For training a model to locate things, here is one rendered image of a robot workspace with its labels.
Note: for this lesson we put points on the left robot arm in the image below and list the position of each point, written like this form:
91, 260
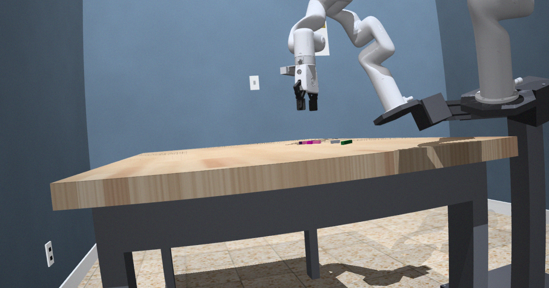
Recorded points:
497, 85

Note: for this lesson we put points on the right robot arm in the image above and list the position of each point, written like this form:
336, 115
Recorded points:
303, 42

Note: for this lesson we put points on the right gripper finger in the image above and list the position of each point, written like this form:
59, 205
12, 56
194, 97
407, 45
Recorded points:
300, 100
312, 101

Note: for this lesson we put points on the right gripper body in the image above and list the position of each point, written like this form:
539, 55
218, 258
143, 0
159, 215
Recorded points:
308, 75

